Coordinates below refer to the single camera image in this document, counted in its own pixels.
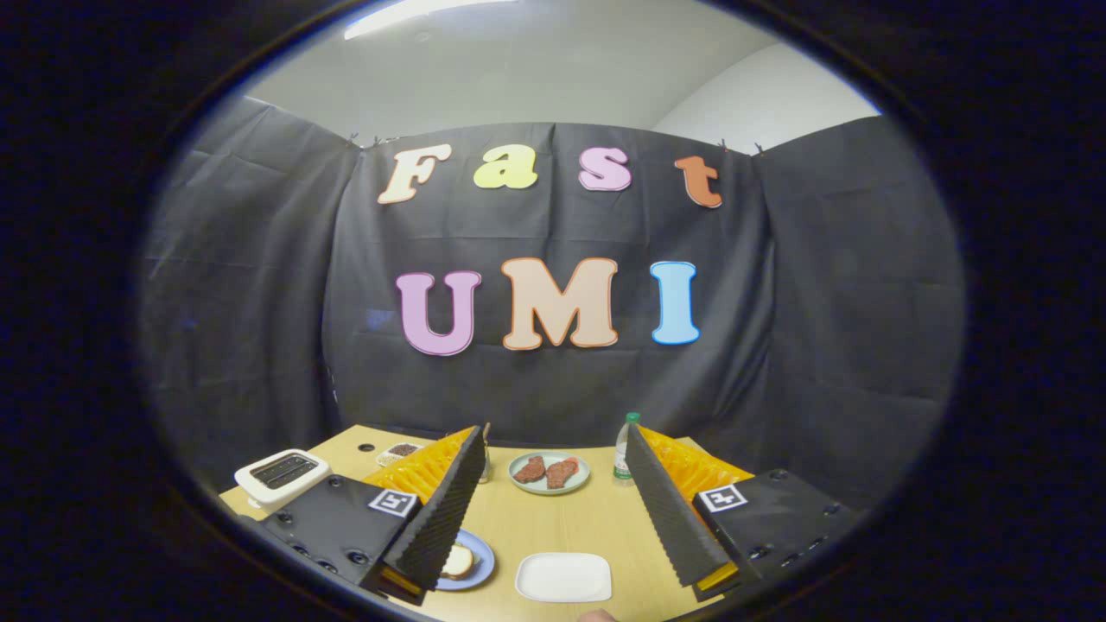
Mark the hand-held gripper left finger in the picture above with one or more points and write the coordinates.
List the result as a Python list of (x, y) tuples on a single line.
[(436, 510)]

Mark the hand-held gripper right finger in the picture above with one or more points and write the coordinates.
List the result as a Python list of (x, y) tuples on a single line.
[(670, 510)]

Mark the toasted bread slice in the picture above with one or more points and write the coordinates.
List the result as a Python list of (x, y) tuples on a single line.
[(458, 561)]

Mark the white divided dish with beans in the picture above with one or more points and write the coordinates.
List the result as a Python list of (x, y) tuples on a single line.
[(402, 451)]

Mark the clear water bottle green label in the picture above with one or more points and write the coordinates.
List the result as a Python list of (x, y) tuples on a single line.
[(624, 458)]

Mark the blue plate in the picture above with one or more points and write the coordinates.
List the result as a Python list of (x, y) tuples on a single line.
[(484, 561)]

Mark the pale green oval plate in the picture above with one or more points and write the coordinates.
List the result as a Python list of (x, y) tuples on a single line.
[(584, 477)]

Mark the brown meat patty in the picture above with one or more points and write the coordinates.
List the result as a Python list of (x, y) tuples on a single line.
[(562, 472), (530, 469)]

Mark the white square plate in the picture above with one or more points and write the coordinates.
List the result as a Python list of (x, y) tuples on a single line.
[(562, 577)]

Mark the white toaster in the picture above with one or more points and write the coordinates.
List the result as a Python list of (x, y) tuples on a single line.
[(259, 492)]

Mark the black backdrop cloth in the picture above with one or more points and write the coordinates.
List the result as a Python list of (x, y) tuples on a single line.
[(259, 302)]

